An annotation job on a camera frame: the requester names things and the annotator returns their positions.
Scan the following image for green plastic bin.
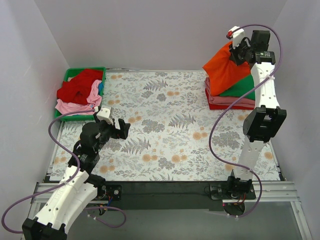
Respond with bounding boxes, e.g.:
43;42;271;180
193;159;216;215
54;66;107;123

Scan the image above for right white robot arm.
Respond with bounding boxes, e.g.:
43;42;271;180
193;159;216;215
226;26;287;199

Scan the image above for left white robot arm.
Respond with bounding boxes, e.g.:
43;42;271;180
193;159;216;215
22;119;131;240

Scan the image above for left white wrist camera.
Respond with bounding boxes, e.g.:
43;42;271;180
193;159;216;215
93;106;114;125

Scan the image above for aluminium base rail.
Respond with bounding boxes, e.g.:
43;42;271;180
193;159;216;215
31;180;300;227

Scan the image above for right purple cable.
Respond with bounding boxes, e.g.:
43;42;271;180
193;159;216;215
208;24;284;219

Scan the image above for orange t shirt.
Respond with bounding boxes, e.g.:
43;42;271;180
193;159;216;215
202;41;251;96

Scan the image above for pink t shirt in bin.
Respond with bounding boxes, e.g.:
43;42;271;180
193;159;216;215
55;79;103;114

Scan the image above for red t shirt in bin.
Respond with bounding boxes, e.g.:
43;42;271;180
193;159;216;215
56;68;103;105

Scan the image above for folded red t shirt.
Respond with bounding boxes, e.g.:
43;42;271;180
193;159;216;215
208;103;254;110

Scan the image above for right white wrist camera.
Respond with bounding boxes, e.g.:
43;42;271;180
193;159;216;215
226;26;246;49

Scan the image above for blue garment in bin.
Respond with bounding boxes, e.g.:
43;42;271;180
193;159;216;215
98;82;104;96

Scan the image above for folded dusty pink t shirt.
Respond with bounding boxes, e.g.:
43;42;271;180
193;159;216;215
204;77;255;109

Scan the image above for folded green t shirt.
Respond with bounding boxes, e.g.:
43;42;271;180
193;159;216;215
219;74;254;98

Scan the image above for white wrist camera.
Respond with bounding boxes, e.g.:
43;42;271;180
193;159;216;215
226;26;246;49
93;106;114;125

